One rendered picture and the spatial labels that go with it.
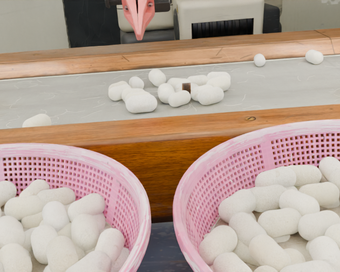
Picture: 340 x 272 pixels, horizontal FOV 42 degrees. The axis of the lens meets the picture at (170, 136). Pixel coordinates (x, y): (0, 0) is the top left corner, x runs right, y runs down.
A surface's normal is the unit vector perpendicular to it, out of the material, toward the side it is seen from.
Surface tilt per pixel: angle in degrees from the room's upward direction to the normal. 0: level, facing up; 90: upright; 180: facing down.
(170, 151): 90
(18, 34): 90
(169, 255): 0
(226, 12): 98
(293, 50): 45
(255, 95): 0
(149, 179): 90
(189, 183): 75
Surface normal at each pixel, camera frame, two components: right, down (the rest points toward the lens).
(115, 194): -0.82, -0.04
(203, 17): 0.12, 0.50
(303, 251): -0.07, -0.92
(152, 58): -0.03, -0.39
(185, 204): 0.93, -0.25
